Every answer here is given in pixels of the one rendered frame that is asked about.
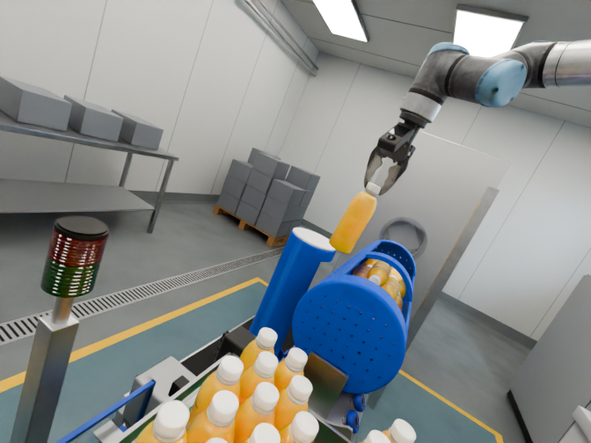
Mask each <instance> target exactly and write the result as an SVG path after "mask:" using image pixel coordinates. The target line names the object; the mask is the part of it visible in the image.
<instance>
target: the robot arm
mask: <svg viewBox="0 0 591 443"><path fill-rule="evenodd" d="M553 87H591V40H576V41H555V42H549V41H546V40H537V41H532V42H530V43H527V44H525V45H523V46H521V47H518V48H515V49H512V50H509V51H506V52H504V53H501V54H497V55H494V56H491V57H484V56H477V55H471V53H470V51H469V50H468V49H467V48H465V47H463V46H461V45H458V44H452V43H450V42H442V43H438V44H436V45H435V46H433V47H432V49H431V50H430V52H429V54H428V55H427V57H426V58H425V60H424V63H423V65H422V67H421V68H420V71H419V73H418V75H417V76H416V78H415V80H414V81H413V83H412V86H411V88H410V90H409V91H408V93H407V94H406V97H403V98H402V99H403V100H404V101H403V103H402V105H401V106H400V108H399V109H400V111H401V113H400V115H399V118H400V119H402V120H404V121H405V122H404V123H402V122H399V123H398V124H397V125H395V126H394V127H393V128H391V129H390V130H389V131H387V132H386V133H385V134H383V135H382V136H381V137H380V138H379V139H378V143H377V146H376V147H375V148H374V149H373V150H372V152H371V154H370V156H369V160H368V165H367V169H366V172H365V177H364V187H365V188H366V186H367V184H368V182H370V179H371V178H372V177H373V176H374V175H375V172H376V170H377V169H378V168H380V167H381V166H382V164H383V160H382V159H383V158H386V157H388V158H390V159H392V160H393V163H396V162H397V163H398V164H397V165H393V166H391V167H390V168H389V170H388V173H389V175H388V177H387V178H386V179H385V180H384V185H383V187H382V188H381V190H380V192H379V195H380V196H381V195H383V194H385V193H386V192H388V191H389V190H390V189H391V187H392V186H393V185H394V184H395V183H396V181H397V180H398V179H399V178H400V177H401V176H402V175H403V174H404V172H405V171H406V169H407V167H408V164H409V160H410V158H411V156H412V154H413V152H414V151H415V149H416V148H415V147H414V146H413V145H412V142H413V140H414V138H415V136H416V135H417V133H418V132H419V130H420V128H425V126H426V125H427V123H433V121H434V119H435V117H436V115H437V113H438V112H439V111H440V109H441V107H442V105H443V103H444V101H445V100H446V98H447V97H452V98H458V99H461V100H465V101H469V102H472V103H476V104H480V105H482V106H485V107H502V106H504V105H507V104H508V103H509V102H510V101H511V100H513V99H514V98H515V97H516V96H517V94H518V93H519V92H520V90H521V89H526V88H541V89H543V88H548V89H550V88H553ZM410 152H411V154H410V155H409V153H410ZM408 155H409V156H408Z"/></svg>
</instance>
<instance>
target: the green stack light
mask: <svg viewBox="0 0 591 443"><path fill-rule="evenodd" d="M101 261H102V260H101ZM101 261H100V262H98V263H97V264H95V265H90V266H83V267H76V266H68V265H62V264H59V263H56V262H55V261H54V260H52V259H51V258H50V257H49V256H48V255H47V257H46V262H45V265H44V270H43V273H42V277H41V281H40V287H41V289H42V290H43V291H44V292H46V293H47V294H50V295H53V296H56V297H61V298H75V297H80V296H83V295H86V294H88V293H90V292H91V291H92V290H93V288H94V287H95V283H96V280H97V277H98V273H99V268H100V264H101Z"/></svg>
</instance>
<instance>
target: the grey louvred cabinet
mask: <svg viewBox="0 0 591 443"><path fill-rule="evenodd" d="M508 384H509V387H510V390H509V391H508V393H507V395H508V398H509V400H510V403H511V404H512V407H513V409H514V413H515V415H516V418H517V420H518V423H519V425H520V427H521V429H522V433H523V436H524V438H525V440H526V443H561V441H562V440H563V439H564V438H565V436H566V435H567V434H568V433H569V432H570V431H571V429H572V428H573V427H574V425H575V424H576V421H575V419H574V418H573V416H572V414H573V412H574V411H575V410H576V409H577V407H578V406H581V407H583V408H584V409H586V410H589V411H590V412H591V275H589V274H587V276H586V275H584V276H583V277H582V279H581V280H580V282H579V283H578V285H577V286H576V288H575V289H574V290H573V291H572V293H571V294H570V296H569V297H568V299H567V300H566V301H565V303H564V305H563V306H562V308H561V309H560V310H559V312H558V313H557V314H556V316H555V317H554V319H553V320H552V321H551V323H550V325H549V326H548V328H547V329H546V330H545V332H544V334H543V335H542V336H541V337H540V339H539V340H538V341H537V343H536V345H535V346H534V348H533V349H532V350H531V352H530V353H529V355H528V357H527V358H526V359H525V360H524V361H523V363H522V365H521V366H520V368H519V369H518V371H517V372H516V373H515V375H514V377H513V378H512V380H511V381H510V382H509V383H508Z"/></svg>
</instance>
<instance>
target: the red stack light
mask: <svg viewBox="0 0 591 443"><path fill-rule="evenodd" d="M107 239H108V236H106V237H104V238H101V239H99V240H90V241H88V240H78V239H74V238H70V237H67V236H64V235H62V234H61V233H59V232H58V231H57V230H56V229H55V227H53V230H52V235H51V238H50V242H49V246H48V250H47V255H48V256H49V257H50V258H51V259H52V260H54V261H55V262H56V263H59V264H62V265H68V266H76V267H83V266H90V265H95V264H97V263H98V262H100V261H101V260H102V257H103V255H104V251H105V248H106V242H107Z"/></svg>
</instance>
